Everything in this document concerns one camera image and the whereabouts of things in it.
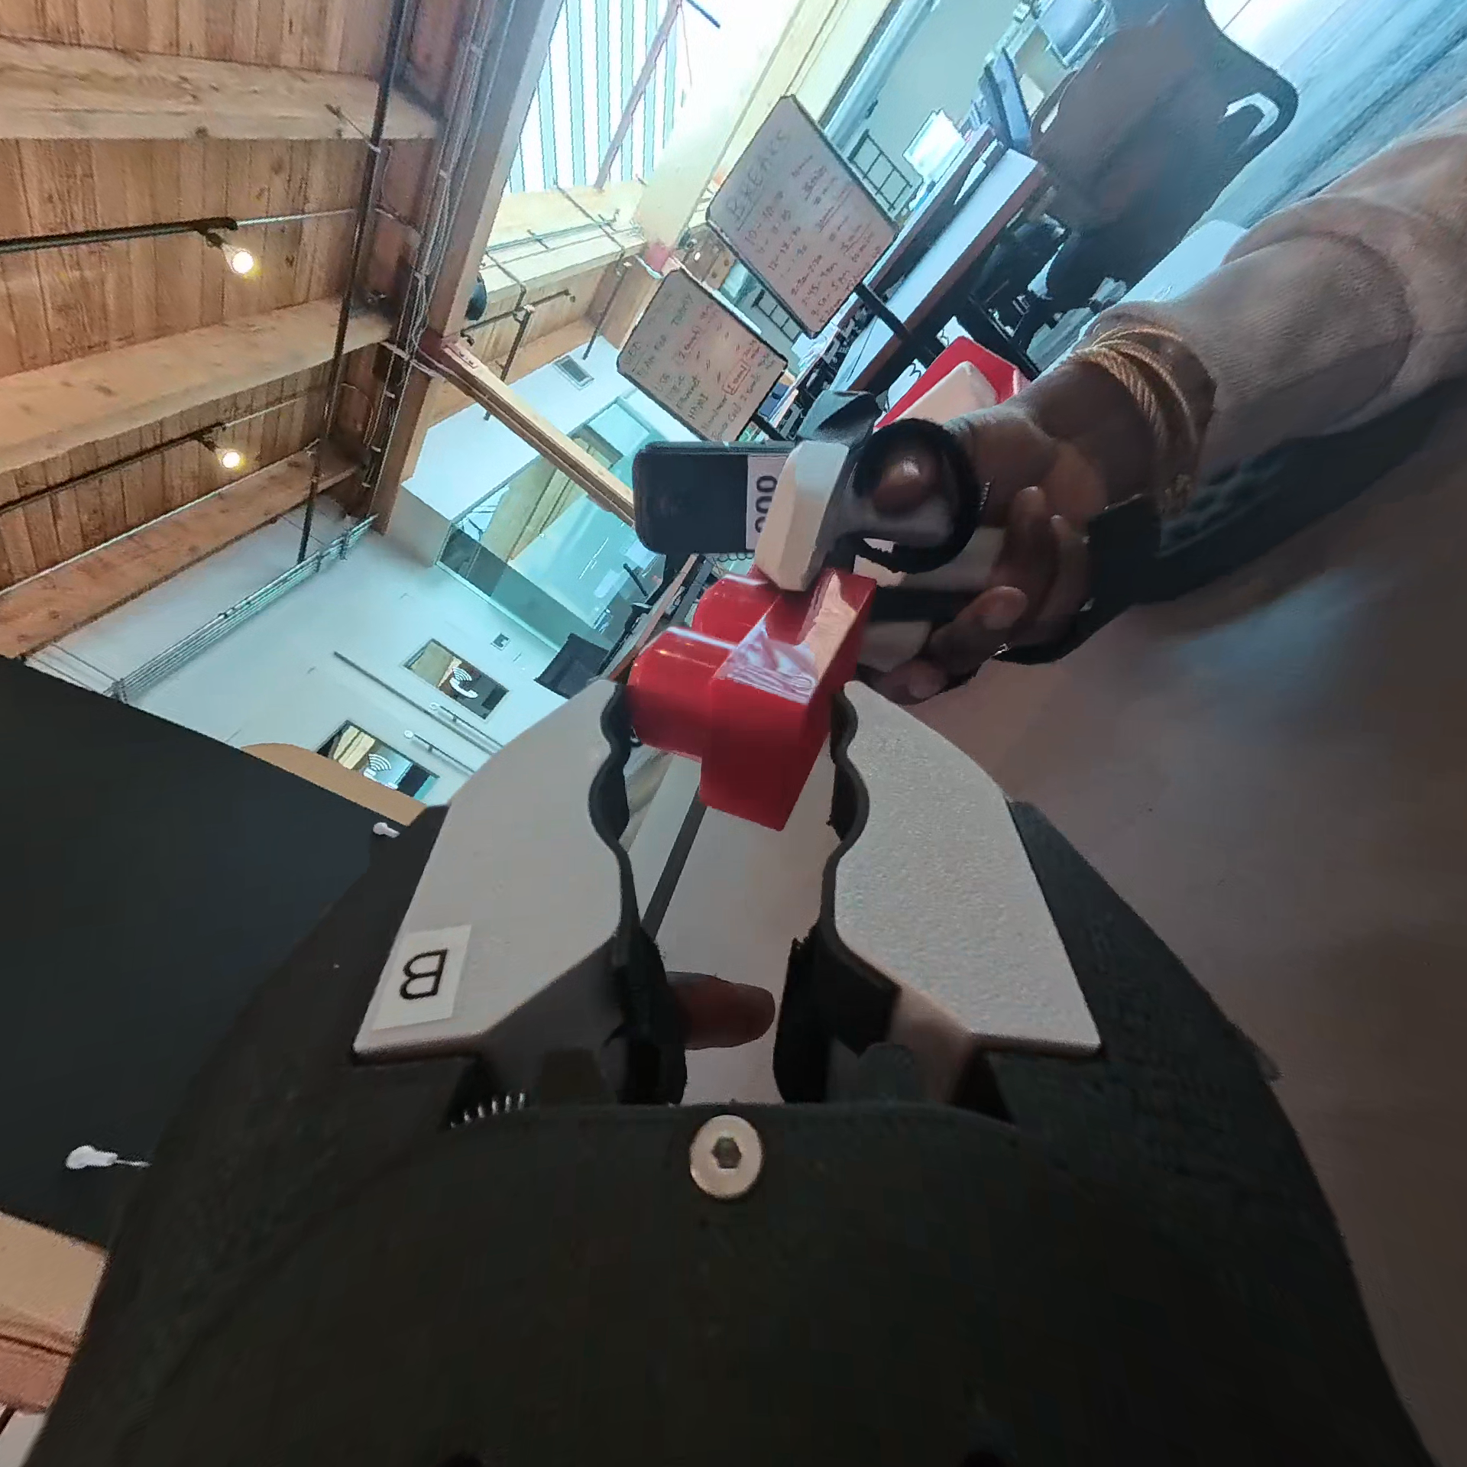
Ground red plastic bin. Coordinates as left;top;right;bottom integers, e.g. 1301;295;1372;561
879;338;1029;418

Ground gold bracelets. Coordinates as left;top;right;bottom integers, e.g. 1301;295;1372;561
1066;331;1212;519

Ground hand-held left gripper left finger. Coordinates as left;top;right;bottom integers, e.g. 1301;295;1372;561
348;681;637;1102

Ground person's right forearm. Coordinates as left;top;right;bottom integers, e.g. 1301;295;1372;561
1099;129;1467;481

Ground black perforated armrest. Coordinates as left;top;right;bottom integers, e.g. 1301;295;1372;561
1154;390;1467;603

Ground white bottle black cap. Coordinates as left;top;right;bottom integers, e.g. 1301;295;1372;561
888;359;1003;424

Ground handwritten whiteboard on stand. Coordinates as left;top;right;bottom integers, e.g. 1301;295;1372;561
705;98;902;342
615;269;792;443

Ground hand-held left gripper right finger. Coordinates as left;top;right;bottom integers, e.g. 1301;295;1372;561
815;681;1105;1102

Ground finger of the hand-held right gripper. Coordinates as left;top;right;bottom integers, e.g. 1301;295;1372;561
750;443;858;594

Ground door window phone icon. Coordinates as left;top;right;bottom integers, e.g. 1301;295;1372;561
405;636;511;721

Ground red plug adapter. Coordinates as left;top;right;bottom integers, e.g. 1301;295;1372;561
629;574;879;833

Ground person's right hand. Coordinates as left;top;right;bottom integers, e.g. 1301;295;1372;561
879;351;1167;707

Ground brown chair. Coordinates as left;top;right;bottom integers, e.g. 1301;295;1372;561
1029;0;1301;231

